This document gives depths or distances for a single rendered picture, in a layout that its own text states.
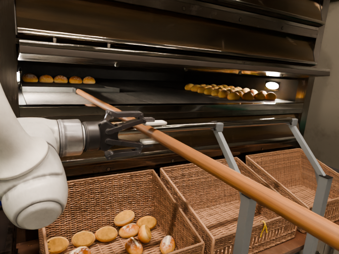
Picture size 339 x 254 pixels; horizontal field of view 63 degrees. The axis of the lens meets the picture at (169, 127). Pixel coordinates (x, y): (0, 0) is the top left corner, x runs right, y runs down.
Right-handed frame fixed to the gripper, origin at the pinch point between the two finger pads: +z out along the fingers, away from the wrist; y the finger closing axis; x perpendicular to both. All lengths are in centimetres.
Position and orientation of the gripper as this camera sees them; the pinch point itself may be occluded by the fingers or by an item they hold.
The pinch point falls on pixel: (154, 131)
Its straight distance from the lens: 79.0
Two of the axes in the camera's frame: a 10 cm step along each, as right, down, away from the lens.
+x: 5.0, 2.4, -8.3
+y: -0.8, 9.7, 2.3
